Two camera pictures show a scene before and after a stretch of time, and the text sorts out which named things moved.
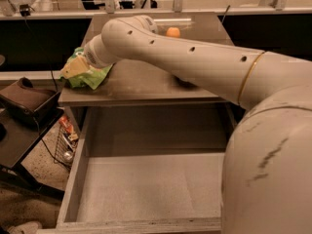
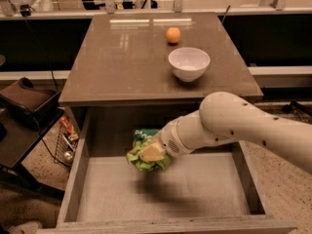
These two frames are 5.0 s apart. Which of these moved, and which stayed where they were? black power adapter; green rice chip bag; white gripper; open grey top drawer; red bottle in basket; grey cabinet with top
Moved: green rice chip bag; white gripper
Stayed: red bottle in basket; open grey top drawer; black power adapter; grey cabinet with top
